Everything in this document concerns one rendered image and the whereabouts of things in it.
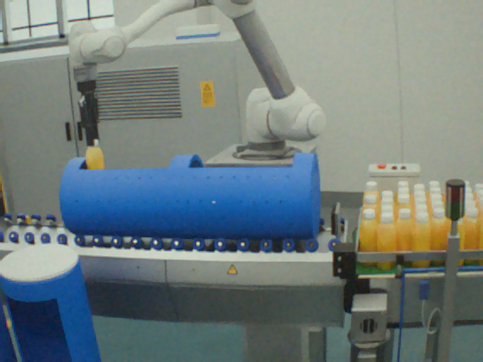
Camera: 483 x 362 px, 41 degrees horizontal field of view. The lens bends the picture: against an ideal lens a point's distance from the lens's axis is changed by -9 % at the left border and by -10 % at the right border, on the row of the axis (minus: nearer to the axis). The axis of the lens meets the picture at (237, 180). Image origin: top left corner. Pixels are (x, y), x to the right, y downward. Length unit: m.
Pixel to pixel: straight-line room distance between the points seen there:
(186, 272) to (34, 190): 2.43
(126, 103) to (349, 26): 1.74
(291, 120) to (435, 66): 2.42
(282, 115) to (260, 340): 1.06
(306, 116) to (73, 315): 1.16
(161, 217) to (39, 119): 2.29
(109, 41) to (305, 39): 2.97
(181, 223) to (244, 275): 0.27
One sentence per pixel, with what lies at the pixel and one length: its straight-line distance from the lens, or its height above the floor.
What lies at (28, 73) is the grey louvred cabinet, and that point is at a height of 1.34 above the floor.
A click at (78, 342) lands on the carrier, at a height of 0.78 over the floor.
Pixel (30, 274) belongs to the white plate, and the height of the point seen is 1.04.
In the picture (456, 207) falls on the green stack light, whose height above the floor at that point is 1.20.
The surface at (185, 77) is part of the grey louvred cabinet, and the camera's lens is 3.93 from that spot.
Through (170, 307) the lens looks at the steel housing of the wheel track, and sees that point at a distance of 2.49.
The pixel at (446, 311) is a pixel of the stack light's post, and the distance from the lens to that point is 2.06.
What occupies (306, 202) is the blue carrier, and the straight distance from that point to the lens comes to 2.18.
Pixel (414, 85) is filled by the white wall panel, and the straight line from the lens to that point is 4.95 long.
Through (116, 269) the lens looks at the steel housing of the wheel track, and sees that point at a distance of 2.46.
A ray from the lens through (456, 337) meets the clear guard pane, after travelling 2.24.
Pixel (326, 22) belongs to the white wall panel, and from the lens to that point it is 4.96.
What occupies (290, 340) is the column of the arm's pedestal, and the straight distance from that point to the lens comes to 3.12.
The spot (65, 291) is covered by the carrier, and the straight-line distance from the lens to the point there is 2.10.
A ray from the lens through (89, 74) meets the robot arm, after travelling 2.37.
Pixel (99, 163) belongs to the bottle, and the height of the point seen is 1.22.
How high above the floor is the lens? 1.86
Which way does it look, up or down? 18 degrees down
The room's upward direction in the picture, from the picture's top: 5 degrees counter-clockwise
